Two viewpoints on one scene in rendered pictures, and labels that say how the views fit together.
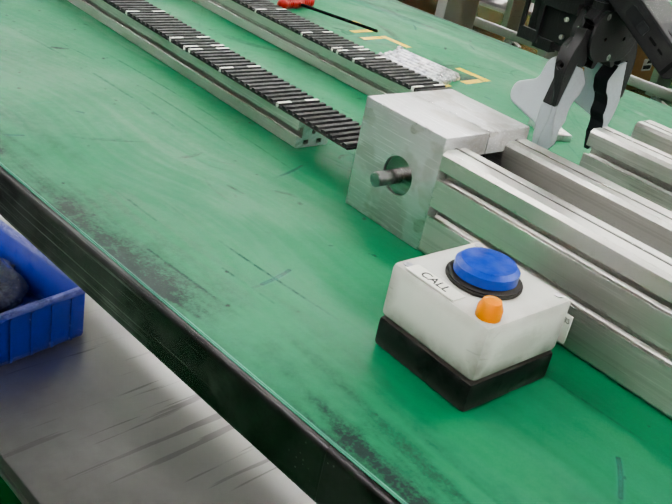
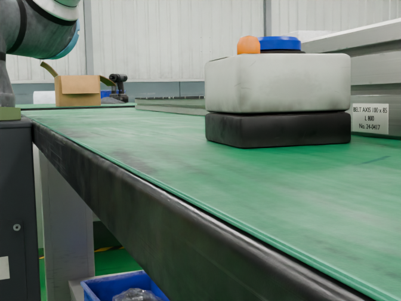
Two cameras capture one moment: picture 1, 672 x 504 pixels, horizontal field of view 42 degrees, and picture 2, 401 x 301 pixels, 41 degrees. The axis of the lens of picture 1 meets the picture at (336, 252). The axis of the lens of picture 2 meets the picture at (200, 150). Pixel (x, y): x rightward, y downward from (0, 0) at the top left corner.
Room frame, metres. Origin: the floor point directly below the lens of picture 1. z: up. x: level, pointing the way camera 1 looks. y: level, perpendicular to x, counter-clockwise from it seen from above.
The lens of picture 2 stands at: (0.11, -0.23, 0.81)
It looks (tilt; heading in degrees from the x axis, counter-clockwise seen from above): 6 degrees down; 29
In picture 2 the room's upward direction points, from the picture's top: 1 degrees counter-clockwise
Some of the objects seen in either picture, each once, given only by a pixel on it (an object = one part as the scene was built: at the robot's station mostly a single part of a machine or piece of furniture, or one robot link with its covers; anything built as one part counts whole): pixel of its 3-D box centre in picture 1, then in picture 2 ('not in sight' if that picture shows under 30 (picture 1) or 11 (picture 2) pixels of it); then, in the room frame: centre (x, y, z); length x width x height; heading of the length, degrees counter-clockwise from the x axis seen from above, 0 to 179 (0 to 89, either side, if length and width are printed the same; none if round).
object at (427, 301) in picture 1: (480, 316); (283, 97); (0.48, -0.10, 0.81); 0.10 x 0.08 x 0.06; 135
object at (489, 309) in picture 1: (490, 307); (248, 45); (0.43, -0.09, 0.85); 0.01 x 0.01 x 0.01
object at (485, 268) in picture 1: (485, 274); (272, 52); (0.47, -0.09, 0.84); 0.04 x 0.04 x 0.02
